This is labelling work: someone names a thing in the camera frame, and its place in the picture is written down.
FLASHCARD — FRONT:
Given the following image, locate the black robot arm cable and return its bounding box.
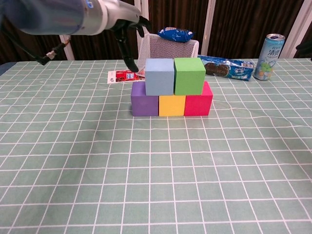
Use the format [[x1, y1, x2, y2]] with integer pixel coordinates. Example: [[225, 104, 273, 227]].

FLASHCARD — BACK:
[[0, 19, 72, 66]]

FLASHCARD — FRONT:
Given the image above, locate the yellow foam cube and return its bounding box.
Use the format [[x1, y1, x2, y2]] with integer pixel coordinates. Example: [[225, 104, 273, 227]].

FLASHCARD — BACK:
[[158, 94, 186, 117]]

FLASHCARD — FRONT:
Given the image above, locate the long blue cookie package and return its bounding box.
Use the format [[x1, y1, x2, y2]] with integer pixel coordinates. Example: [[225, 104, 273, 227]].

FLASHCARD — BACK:
[[197, 55, 256, 82]]

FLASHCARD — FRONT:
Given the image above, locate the light blue drink can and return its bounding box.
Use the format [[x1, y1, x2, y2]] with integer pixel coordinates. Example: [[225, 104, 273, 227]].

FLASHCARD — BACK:
[[253, 33, 286, 81]]

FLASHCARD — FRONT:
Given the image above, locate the white frame post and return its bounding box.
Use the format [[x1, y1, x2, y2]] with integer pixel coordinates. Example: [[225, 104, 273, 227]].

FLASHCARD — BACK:
[[201, 0, 216, 56], [134, 0, 150, 60], [59, 34, 75, 61], [287, 0, 312, 59]]

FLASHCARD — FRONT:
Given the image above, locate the green foam cube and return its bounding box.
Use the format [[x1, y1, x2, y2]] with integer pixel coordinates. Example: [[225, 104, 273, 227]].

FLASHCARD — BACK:
[[173, 58, 206, 96]]

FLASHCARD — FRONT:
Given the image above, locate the red and white card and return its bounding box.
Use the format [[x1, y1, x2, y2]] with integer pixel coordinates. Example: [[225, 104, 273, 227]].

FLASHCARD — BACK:
[[107, 69, 147, 84]]

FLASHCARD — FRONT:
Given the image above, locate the light blue foam cube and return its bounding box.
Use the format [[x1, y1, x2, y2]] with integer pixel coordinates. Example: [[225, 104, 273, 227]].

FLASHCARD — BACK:
[[145, 58, 175, 96]]

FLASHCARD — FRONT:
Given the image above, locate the green checked tablecloth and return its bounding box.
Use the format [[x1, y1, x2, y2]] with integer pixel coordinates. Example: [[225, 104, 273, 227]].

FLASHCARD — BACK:
[[0, 58, 312, 234]]

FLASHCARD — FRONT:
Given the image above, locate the white wire mesh basket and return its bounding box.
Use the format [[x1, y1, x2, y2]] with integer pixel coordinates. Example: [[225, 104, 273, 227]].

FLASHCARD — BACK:
[[136, 33, 200, 81]]

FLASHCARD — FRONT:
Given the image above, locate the blue table pad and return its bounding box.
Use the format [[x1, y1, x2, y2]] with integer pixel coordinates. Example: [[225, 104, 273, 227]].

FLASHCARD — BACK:
[[0, 61, 15, 76]]

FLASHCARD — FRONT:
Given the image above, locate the purple foam cube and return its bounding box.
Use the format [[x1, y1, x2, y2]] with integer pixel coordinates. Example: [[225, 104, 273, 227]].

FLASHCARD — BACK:
[[131, 81, 159, 117]]

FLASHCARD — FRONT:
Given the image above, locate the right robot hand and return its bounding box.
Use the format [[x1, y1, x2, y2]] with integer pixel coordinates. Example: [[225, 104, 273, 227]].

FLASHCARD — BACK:
[[295, 40, 312, 61]]

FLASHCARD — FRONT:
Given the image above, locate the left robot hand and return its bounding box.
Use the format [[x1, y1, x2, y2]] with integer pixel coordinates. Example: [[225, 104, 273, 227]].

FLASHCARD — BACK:
[[102, 0, 151, 73]]

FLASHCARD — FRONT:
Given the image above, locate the magenta foam cube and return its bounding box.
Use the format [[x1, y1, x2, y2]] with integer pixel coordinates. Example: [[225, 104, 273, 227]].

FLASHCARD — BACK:
[[184, 81, 214, 117]]

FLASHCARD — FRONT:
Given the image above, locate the small blue cookie packet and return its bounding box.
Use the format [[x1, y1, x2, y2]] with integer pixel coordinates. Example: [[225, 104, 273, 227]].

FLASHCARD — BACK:
[[157, 27, 195, 43]]

